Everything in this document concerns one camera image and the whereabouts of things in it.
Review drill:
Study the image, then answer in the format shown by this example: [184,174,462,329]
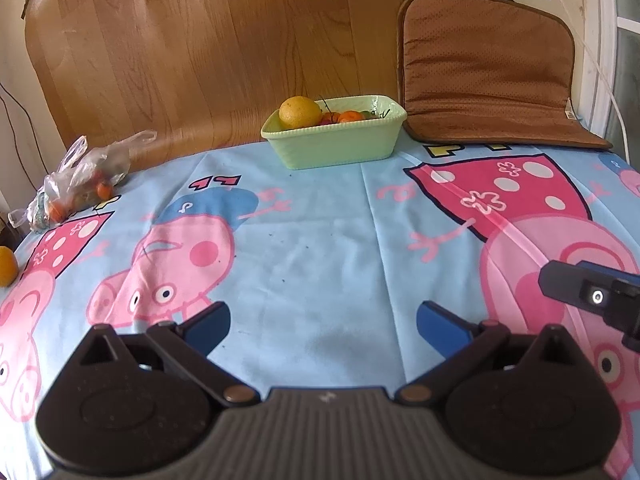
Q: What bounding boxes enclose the light green bowl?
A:
[260,93,409,171]

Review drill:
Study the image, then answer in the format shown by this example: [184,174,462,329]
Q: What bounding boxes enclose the small yellow-orange fruit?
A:
[0,245,19,289]

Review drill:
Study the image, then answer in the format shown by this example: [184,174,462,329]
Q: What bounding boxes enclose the clear plastic bag of produce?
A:
[8,129,159,234]

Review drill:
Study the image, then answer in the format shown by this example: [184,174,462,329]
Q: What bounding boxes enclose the white window frame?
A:
[581,0,640,162]

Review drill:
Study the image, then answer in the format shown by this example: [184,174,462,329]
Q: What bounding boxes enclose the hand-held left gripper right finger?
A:
[395,301,591,406]

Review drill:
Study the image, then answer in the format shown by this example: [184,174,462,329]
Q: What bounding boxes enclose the large yellow citrus fruit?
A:
[278,95,322,130]

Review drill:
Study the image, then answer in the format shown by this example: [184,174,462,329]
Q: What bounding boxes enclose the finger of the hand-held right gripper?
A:
[538,259,640,354]

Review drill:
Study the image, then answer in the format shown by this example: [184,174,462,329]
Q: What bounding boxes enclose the wood-pattern vinyl sheet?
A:
[23,0,405,155]

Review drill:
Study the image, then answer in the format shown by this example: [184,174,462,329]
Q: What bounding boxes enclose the printed cartoon blanket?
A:
[0,136,640,480]

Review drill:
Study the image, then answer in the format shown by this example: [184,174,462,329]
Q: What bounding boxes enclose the black cable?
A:
[0,79,47,198]

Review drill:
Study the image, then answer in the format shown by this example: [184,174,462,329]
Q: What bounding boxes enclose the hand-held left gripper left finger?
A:
[75,301,261,407]

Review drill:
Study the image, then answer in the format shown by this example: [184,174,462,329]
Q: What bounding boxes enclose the white cable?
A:
[532,0,632,157]

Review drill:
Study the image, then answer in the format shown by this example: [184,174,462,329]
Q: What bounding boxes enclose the brown seat cushion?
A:
[397,0,614,151]

